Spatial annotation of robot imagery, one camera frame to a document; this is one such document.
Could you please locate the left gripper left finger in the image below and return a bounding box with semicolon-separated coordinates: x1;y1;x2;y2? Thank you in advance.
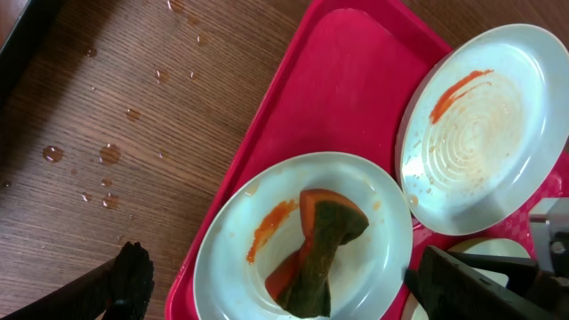
4;242;154;320

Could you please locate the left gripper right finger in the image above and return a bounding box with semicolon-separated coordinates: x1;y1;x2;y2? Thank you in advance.
404;245;568;320

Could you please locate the orange green sponge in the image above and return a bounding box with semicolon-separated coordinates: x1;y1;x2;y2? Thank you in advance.
265;188;369;318

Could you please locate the light blue plate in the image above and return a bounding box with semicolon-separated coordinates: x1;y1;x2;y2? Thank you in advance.
396;23;568;236
401;238;530;320
193;152;413;319

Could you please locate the red plastic tray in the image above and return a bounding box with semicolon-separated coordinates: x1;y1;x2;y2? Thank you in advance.
165;1;568;319

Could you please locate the black water tray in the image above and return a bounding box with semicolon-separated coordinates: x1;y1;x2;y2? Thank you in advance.
1;0;65;103

